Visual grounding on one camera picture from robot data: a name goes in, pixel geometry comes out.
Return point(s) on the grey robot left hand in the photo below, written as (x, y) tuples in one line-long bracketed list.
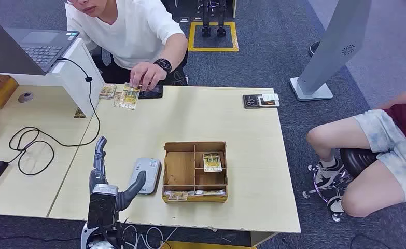
[(101, 206)]

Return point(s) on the person's left hand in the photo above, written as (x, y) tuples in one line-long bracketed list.
[(147, 75)]

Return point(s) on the person's right forearm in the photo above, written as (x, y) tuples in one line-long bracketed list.
[(395, 100)]

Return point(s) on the person's left forearm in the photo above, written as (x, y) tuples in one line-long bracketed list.
[(177, 48)]

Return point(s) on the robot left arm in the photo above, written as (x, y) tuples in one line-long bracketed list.
[(98, 245)]

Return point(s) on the person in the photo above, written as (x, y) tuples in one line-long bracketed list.
[(371, 192), (134, 34)]

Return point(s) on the white plastic card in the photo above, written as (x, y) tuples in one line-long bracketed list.
[(209, 192)]

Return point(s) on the orange picture card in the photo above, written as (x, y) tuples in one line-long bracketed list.
[(267, 103)]

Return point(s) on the small white card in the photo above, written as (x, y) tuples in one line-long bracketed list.
[(270, 97)]

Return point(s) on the black smartphone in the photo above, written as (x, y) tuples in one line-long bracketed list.
[(153, 92)]

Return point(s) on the black wristwatch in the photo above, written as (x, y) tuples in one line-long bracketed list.
[(163, 64)]

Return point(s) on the black stool with chrome base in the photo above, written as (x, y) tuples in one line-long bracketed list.
[(357, 159)]

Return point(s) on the yellow floor tape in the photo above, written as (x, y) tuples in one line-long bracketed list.
[(206, 245), (213, 49)]

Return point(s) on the white laptop stand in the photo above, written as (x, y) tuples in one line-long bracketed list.
[(75, 75)]

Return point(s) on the standing humanoid robot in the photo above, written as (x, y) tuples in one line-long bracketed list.
[(206, 20)]

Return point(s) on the wooden compartment organizer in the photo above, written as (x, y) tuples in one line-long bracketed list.
[(180, 168)]

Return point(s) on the dark grey laptop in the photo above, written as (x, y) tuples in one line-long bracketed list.
[(44, 48)]

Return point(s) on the grey computer mouse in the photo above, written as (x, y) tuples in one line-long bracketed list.
[(25, 97)]

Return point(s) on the silver kiosk stand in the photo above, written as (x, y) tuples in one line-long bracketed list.
[(333, 41)]

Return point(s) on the wooden storage box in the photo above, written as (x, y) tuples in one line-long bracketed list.
[(8, 90)]

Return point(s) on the dark round object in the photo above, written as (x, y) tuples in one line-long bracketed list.
[(313, 50)]

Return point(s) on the dark phone with camera rings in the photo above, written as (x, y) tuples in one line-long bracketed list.
[(249, 102)]

